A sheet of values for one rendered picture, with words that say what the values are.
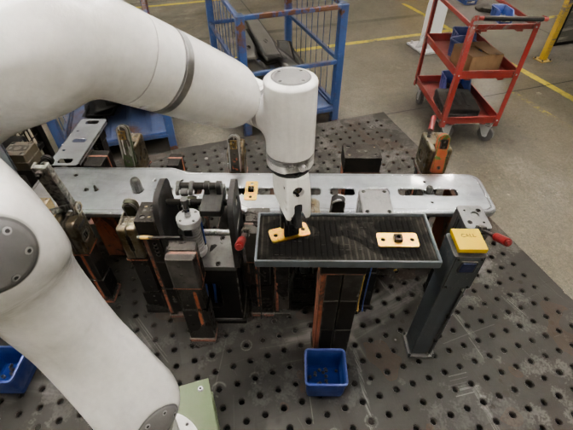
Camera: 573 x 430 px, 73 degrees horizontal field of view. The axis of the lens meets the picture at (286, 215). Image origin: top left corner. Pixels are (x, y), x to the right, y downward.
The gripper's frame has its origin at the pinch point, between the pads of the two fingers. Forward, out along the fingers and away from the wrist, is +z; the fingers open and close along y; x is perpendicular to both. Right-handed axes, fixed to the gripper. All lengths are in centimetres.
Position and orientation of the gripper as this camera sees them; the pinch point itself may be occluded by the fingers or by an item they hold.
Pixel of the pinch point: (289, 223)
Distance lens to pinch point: 80.4
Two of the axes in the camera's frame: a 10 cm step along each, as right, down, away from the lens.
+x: -9.5, 2.1, -2.2
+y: -3.1, -6.6, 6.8
